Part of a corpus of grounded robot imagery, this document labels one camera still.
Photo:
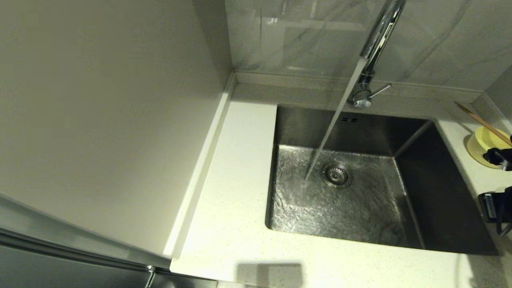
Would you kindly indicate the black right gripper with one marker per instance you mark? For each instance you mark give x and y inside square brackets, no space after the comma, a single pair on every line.
[500,206]

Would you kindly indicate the yellow plastic bowl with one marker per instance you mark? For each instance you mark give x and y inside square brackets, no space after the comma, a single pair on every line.
[480,146]

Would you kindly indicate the chrome kitchen faucet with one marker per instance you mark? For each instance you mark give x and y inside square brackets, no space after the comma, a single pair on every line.
[378,36]

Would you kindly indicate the stainless steel sink basin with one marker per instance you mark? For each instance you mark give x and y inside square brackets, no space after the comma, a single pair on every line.
[360,208]

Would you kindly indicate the round metal drain strainer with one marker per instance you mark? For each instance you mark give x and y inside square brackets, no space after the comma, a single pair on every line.
[337,174]

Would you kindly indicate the grey tall cabinet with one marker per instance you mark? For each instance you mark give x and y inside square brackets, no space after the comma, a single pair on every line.
[100,120]

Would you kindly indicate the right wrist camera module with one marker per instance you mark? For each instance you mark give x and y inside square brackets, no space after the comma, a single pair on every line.
[498,156]

